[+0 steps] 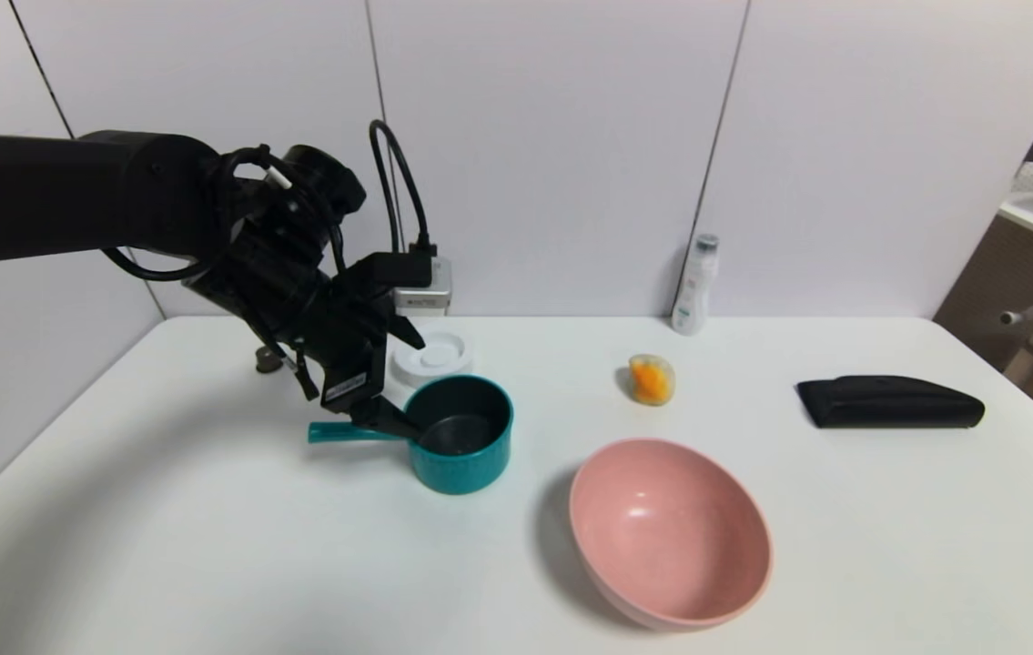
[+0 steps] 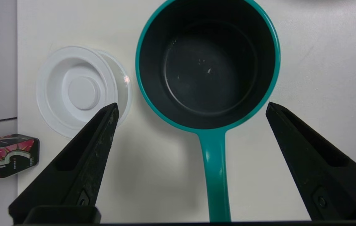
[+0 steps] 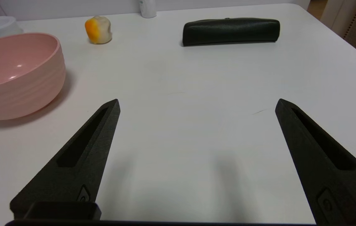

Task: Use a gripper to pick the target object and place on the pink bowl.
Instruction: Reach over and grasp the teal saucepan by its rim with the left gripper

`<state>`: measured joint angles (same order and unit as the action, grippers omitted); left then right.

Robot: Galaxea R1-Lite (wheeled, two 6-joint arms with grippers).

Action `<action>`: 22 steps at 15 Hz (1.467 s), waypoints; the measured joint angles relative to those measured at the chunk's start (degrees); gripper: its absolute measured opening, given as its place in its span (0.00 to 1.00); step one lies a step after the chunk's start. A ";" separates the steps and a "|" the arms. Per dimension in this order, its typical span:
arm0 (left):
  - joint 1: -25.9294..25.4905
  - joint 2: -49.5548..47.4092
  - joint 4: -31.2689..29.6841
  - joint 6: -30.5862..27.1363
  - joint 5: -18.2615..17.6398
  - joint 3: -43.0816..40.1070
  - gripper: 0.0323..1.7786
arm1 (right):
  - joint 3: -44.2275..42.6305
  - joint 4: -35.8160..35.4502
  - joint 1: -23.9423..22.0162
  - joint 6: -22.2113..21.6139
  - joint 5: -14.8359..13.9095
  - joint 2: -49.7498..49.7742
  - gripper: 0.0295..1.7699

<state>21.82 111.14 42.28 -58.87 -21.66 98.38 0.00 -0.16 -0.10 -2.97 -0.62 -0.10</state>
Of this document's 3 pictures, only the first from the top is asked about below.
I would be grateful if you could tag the black soft pouch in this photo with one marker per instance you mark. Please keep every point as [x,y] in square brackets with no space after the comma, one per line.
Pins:
[889,405]

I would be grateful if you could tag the white bottle grey cap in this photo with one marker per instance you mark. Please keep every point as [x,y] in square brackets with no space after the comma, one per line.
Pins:
[691,296]

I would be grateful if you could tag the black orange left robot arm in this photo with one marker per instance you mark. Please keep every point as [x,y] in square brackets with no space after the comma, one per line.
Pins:
[70,196]

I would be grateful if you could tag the pink bowl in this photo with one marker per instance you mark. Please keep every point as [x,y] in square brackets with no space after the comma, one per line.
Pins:
[662,537]

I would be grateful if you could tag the white round lid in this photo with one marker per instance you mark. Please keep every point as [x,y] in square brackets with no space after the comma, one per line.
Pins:
[443,357]

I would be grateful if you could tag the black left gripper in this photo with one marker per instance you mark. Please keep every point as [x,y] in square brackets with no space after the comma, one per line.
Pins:
[350,386]

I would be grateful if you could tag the orange fruit jelly cup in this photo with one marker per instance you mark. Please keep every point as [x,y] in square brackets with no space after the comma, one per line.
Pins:
[651,380]

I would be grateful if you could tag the small dark grey knob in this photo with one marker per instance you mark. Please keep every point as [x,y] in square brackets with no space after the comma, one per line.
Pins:
[265,363]

